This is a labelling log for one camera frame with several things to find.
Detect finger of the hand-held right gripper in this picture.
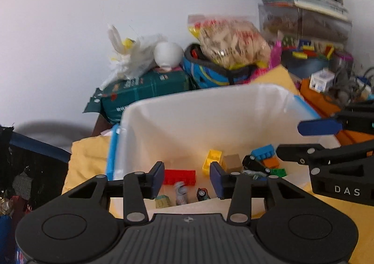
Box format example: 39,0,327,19
276,139,374,167
297,101,374,137

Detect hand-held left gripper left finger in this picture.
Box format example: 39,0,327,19
60,161,166,226

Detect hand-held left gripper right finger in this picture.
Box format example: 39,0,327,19
209,161,314,226

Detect brown cube block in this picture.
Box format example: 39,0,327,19
223,154,244,174

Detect red toy brick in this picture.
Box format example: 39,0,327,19
164,169,196,186

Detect black toy car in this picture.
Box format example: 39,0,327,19
241,154,271,174
196,187,211,202

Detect yellow toy brick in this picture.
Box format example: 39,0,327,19
202,149,223,176

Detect yellow green toy block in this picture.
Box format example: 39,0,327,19
154,194,172,209

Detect green toy brick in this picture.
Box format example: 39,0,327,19
268,167,289,178

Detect orange toy brick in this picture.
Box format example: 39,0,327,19
261,158,281,169

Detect grey toy car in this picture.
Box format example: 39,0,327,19
175,181,188,206

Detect light blue toy brick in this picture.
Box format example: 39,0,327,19
250,144,277,163

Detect white plastic bin blue handles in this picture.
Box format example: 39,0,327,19
106,83,342,219

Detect small white box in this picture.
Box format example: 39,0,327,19
309,68,335,92

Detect tub of colourful toy bricks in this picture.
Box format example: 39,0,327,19
281,34,336,80

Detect purple lidded container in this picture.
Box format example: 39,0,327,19
333,50,354,70

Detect yellow cloth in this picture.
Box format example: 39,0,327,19
61,65,374,264

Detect pink item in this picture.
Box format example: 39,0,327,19
251,39,282,77

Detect dark green package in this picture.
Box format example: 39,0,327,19
83,70,195,125

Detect clear plastic box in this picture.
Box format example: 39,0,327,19
257,3,352,51

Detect blue black patterned pouch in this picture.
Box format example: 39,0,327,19
182,43,266,89

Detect clear snack bag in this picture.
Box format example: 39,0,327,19
187,14,272,71

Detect white plastic bag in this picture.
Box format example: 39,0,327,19
99,23,167,90

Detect white ball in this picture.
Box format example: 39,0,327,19
153,42,183,72

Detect stack of booklets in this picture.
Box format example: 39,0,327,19
254,0,349,22

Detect grey cables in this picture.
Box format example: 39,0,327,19
327,66,355,103

